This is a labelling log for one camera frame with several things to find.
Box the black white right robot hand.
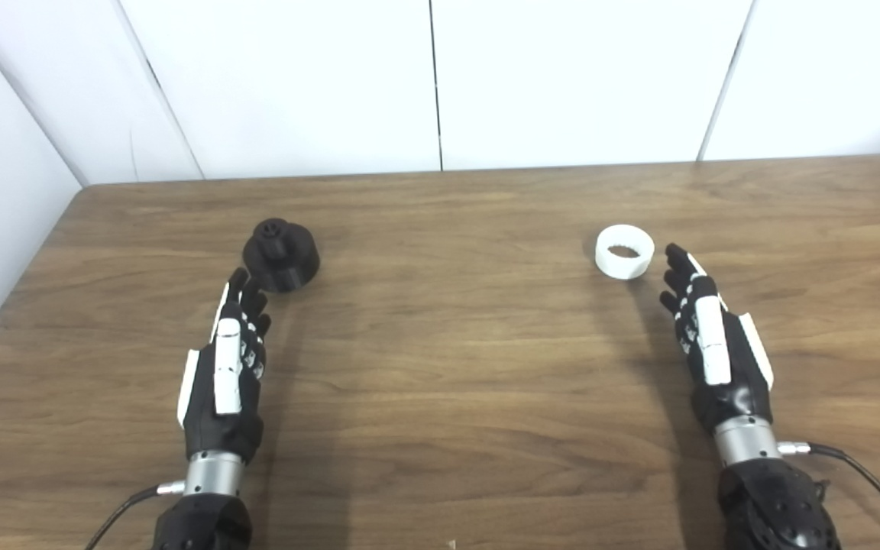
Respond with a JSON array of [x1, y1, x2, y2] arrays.
[[658, 243, 775, 436]]

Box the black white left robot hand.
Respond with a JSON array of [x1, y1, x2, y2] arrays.
[[176, 267, 273, 464]]

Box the round black plastic part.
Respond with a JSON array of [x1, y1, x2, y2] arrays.
[[242, 218, 322, 293]]

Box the white plastic ring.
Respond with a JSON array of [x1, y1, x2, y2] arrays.
[[594, 224, 655, 281]]

